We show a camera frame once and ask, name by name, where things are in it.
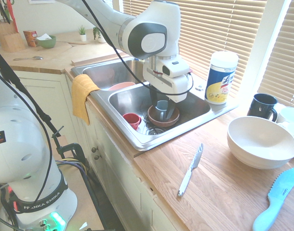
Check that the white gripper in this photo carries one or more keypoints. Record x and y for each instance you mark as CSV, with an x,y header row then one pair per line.
x,y
166,84

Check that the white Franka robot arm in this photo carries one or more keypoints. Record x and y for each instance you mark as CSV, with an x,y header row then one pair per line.
x,y
149,21

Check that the metal sink drain strainer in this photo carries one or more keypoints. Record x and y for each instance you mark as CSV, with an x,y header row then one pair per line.
x,y
155,131

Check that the stainless steel double sink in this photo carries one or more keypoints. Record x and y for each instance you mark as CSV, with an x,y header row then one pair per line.
x,y
127,101

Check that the small metal sink fitting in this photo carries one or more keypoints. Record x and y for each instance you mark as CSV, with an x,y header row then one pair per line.
x,y
198,87

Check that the pink plate in sink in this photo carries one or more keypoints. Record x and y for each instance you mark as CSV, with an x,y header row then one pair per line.
x,y
121,86

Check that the light blue serrated knife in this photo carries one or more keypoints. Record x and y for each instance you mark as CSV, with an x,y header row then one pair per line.
x,y
279,192

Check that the wooden knife block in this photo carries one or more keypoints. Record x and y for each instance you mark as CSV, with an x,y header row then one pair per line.
x,y
9,38

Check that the grey blue mug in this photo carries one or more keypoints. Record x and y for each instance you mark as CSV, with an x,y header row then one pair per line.
x,y
161,107

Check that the brown ceramic bowl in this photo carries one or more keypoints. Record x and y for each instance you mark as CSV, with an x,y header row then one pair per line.
x,y
161,122

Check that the red cup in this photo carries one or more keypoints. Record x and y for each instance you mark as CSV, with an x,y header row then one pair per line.
x,y
132,120

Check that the disinfecting wipes canister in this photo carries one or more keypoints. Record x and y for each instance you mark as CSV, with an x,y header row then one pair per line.
x,y
220,79

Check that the dark cabinet knob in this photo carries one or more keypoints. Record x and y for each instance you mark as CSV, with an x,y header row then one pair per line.
x,y
97,157
95,149

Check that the yellow dish cloth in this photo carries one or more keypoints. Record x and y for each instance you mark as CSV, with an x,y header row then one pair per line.
x,y
80,96

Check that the wide beige window blinds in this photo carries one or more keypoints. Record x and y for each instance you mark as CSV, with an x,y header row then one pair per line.
x,y
209,29

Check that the black mug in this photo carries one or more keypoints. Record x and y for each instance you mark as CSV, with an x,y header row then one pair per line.
x,y
260,107

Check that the black clamp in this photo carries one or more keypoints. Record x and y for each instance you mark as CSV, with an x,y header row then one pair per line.
x,y
70,148

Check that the small plant in white pot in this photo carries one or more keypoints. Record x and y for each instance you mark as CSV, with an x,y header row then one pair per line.
x,y
83,36

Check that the large white bowl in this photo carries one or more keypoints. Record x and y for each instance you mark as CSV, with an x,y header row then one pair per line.
x,y
257,144

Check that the narrow beige window blinds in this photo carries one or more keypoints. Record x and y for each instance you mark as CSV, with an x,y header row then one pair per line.
x,y
284,60

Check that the green bowl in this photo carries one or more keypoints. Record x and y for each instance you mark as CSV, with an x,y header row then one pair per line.
x,y
47,43

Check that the white mug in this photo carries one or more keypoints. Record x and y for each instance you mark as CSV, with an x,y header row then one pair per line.
x,y
291,118

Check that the metal spoon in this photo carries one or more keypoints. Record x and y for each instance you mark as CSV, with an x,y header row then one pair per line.
x,y
36,57

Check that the white paper napkin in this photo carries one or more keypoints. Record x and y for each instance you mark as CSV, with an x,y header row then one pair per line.
x,y
44,37

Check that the orange cardboard box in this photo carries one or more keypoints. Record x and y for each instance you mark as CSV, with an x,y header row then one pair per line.
x,y
29,38

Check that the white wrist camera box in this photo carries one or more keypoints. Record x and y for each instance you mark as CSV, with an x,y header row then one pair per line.
x,y
176,68

